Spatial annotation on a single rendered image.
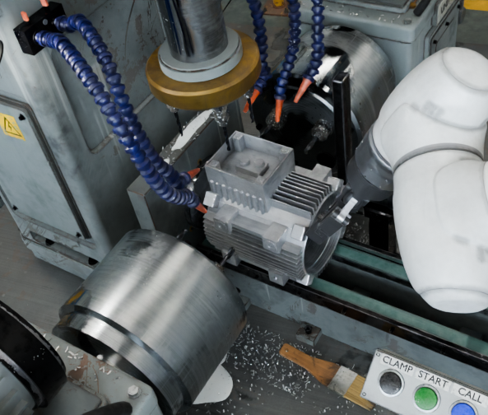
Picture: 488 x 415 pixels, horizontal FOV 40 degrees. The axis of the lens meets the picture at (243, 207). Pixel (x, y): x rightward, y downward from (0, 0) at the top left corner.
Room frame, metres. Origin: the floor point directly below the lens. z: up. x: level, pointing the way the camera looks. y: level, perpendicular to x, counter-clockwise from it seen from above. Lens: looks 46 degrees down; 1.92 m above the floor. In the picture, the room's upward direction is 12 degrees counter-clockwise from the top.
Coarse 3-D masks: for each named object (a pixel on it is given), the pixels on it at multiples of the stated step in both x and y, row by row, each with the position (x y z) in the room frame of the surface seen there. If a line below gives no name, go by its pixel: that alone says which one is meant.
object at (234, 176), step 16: (224, 144) 0.91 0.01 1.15; (240, 144) 0.92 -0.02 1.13; (256, 144) 0.91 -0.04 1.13; (272, 144) 0.89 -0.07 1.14; (224, 160) 0.90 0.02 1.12; (240, 160) 0.88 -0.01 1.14; (256, 160) 0.87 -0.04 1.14; (272, 160) 0.88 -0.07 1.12; (288, 160) 0.85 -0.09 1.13; (208, 176) 0.87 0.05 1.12; (224, 176) 0.84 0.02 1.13; (240, 176) 0.82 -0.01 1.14; (256, 176) 0.84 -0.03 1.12; (272, 176) 0.81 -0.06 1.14; (224, 192) 0.84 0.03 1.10; (240, 192) 0.82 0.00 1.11; (256, 192) 0.80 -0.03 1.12; (272, 192) 0.81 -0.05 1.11; (256, 208) 0.80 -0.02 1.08
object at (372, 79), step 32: (352, 32) 1.17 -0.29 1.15; (352, 64) 1.07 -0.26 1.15; (384, 64) 1.09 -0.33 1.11; (288, 96) 1.05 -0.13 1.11; (320, 96) 1.01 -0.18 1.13; (352, 96) 1.00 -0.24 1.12; (384, 96) 1.05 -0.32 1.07; (288, 128) 1.06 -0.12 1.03; (320, 128) 0.98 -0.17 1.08; (352, 128) 0.97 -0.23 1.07; (320, 160) 1.01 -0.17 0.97
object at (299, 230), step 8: (336, 184) 0.82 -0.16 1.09; (208, 192) 0.86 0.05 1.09; (208, 200) 0.85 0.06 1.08; (216, 200) 0.85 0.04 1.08; (296, 224) 0.74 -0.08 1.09; (296, 232) 0.73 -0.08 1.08; (304, 232) 0.73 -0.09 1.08; (344, 232) 0.83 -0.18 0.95; (304, 240) 0.73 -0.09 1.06; (216, 248) 0.85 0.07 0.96; (296, 280) 0.73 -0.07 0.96; (304, 280) 0.73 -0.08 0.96; (312, 280) 0.73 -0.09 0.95
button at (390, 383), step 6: (390, 372) 0.45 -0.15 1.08; (384, 378) 0.45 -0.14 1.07; (390, 378) 0.45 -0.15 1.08; (396, 378) 0.45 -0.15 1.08; (384, 384) 0.44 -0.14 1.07; (390, 384) 0.44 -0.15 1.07; (396, 384) 0.44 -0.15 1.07; (384, 390) 0.44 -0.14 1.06; (390, 390) 0.44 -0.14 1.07; (396, 390) 0.43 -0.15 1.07
